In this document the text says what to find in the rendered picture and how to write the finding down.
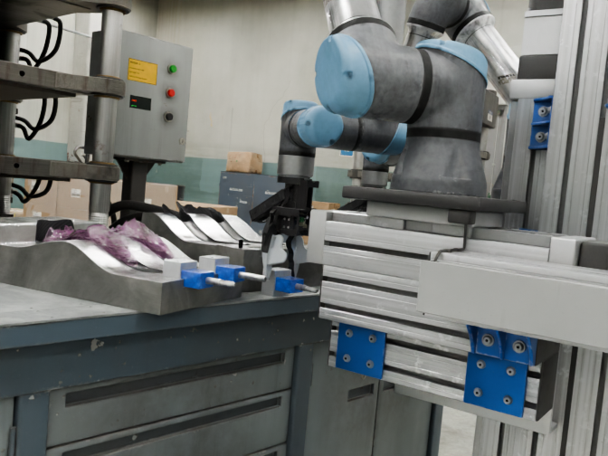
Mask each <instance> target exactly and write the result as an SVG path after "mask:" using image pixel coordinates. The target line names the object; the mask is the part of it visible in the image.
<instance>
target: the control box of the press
mask: <svg viewBox="0 0 608 456"><path fill-rule="evenodd" d="M193 50H194V49H192V48H190V47H186V46H184V45H180V44H176V43H171V42H167V41H163V40H160V39H157V38H153V37H150V36H146V35H143V34H139V33H133V32H130V31H127V30H123V29H122V38H121V52H120V65H119V78H121V79H122V80H124V82H126V83H127V85H126V97H125V98H123V99H122V100H118V103H117V116H116V128H115V141H114V155H113V161H114V159H116V161H117V162H118V164H119V167H120V169H121V171H122V173H123V178H122V191H121V201H122V200H133V201H139V202H143V203H145V193H146V181H147V174H148V172H149V171H150V169H151V168H152V166H153V165H154V164H155V163H157V164H158V165H159V166H161V164H165V163H166V162H170V163H184V162H185V144H186V132H187V121H188V109H189V97H190V85H191V73H192V61H193ZM99 54H100V31H96V32H92V35H91V48H90V75H89V76H91V77H92V76H95V75H98V68H99ZM95 108H96V98H94V97H93V96H88V101H87V115H86V128H85V142H84V154H88V155H92V148H93V134H94V120H95Z"/></svg>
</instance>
